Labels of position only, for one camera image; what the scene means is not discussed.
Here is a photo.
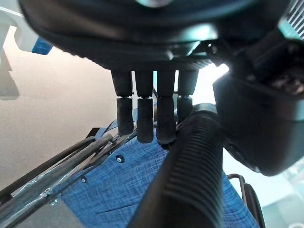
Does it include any wheelchair with blue fabric backrest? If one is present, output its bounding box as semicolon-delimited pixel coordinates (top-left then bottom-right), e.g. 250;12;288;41
0;95;266;228

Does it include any pale green glass cabinet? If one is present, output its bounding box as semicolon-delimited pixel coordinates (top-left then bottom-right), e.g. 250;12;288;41
260;163;304;228

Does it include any grey ribbed panel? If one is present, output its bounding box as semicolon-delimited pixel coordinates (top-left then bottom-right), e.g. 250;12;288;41
277;0;304;40

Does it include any white bed frame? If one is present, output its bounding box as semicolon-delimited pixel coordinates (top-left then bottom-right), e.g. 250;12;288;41
0;6;53;100

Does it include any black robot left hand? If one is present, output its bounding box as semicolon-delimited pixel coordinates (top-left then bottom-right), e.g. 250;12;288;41
18;0;304;177

